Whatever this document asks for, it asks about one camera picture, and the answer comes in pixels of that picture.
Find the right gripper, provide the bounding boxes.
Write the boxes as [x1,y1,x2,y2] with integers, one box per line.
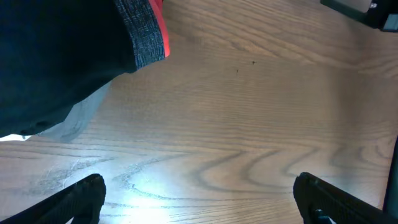
[320,0,397,32]

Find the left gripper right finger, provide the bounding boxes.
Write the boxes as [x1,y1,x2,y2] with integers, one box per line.
[293,172,397,224]

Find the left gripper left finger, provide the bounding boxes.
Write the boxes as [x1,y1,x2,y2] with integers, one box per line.
[1,174,106,224]

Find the grey folded garment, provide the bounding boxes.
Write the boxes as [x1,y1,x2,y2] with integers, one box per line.
[38,82,111,142]

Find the white folded garment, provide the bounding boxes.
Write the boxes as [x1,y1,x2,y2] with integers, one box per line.
[0,134,30,142]

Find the black shorts with red waistband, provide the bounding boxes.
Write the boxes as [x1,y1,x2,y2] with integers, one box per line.
[1,0,170,137]

